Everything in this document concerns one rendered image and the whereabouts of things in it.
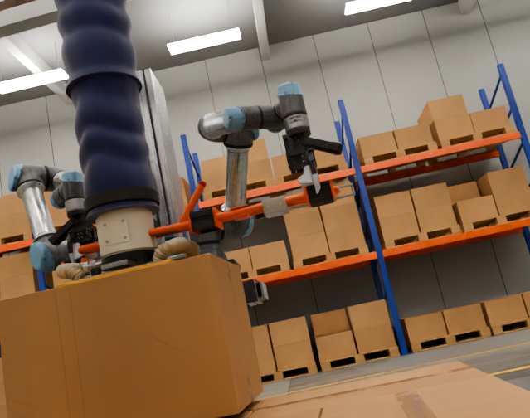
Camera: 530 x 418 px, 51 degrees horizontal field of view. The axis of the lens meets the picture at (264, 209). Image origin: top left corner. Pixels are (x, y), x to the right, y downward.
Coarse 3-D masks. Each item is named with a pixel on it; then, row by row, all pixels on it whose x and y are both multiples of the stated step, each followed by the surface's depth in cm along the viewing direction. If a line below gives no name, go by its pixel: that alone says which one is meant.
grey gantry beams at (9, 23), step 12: (48, 0) 375; (132, 0) 378; (0, 12) 379; (12, 12) 377; (24, 12) 376; (36, 12) 374; (48, 12) 373; (0, 24) 377; (12, 24) 377; (24, 24) 379; (36, 24) 382; (48, 24) 385; (0, 36) 387
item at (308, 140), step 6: (306, 138) 163; (312, 138) 163; (306, 144) 163; (312, 144) 163; (318, 144) 162; (324, 144) 162; (330, 144) 162; (336, 144) 161; (318, 150) 166; (324, 150) 164; (330, 150) 162; (336, 150) 161
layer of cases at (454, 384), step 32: (352, 384) 163; (384, 384) 148; (416, 384) 136; (448, 384) 126; (480, 384) 117; (512, 384) 109; (224, 416) 152; (256, 416) 139; (288, 416) 128; (320, 416) 124; (352, 416) 111; (384, 416) 104; (416, 416) 98; (448, 416) 93; (480, 416) 88; (512, 416) 83
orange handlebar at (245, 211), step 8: (336, 192) 159; (288, 200) 159; (296, 200) 159; (304, 200) 160; (232, 208) 162; (240, 208) 162; (248, 208) 161; (256, 208) 161; (216, 216) 162; (224, 216) 162; (232, 216) 161; (240, 216) 162; (248, 216) 164; (176, 224) 164; (184, 224) 163; (152, 232) 164; (160, 232) 164; (176, 232) 168; (80, 248) 167; (88, 248) 167; (96, 248) 167
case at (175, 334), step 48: (96, 288) 145; (144, 288) 143; (192, 288) 141; (240, 288) 173; (0, 336) 146; (48, 336) 144; (96, 336) 142; (144, 336) 140; (192, 336) 139; (240, 336) 155; (48, 384) 142; (96, 384) 140; (144, 384) 138; (192, 384) 136; (240, 384) 141
